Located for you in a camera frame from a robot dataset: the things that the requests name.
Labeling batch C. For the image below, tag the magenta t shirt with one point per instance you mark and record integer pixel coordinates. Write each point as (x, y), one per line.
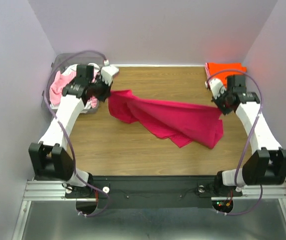
(182, 123)

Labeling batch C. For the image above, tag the folded orange t shirt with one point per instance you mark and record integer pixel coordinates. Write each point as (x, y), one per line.
(223, 70)

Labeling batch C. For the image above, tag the folded pink t shirt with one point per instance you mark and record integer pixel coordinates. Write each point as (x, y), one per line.
(207, 69)

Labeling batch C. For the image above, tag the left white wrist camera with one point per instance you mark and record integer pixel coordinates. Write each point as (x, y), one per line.
(108, 72)

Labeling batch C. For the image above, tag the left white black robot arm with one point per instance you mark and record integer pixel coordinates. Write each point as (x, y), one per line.
(71, 90)

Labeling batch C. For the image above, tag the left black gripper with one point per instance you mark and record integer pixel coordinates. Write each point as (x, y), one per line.
(106, 92)

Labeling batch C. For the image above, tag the white t shirt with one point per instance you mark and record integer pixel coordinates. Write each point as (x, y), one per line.
(92, 104)

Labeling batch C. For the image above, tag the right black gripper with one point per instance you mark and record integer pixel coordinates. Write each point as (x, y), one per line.
(225, 109)

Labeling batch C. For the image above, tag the small circuit board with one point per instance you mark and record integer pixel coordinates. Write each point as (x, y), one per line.
(224, 205)

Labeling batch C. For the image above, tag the clear plastic bin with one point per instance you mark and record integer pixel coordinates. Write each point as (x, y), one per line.
(63, 61)

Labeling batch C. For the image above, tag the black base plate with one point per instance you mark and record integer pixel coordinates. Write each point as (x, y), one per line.
(144, 192)

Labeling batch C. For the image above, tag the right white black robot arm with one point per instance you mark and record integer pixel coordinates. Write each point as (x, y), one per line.
(263, 160)

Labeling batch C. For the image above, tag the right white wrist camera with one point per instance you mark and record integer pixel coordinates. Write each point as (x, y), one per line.
(216, 86)

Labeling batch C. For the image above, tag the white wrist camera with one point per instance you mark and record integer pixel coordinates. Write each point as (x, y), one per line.
(216, 86)
(108, 72)

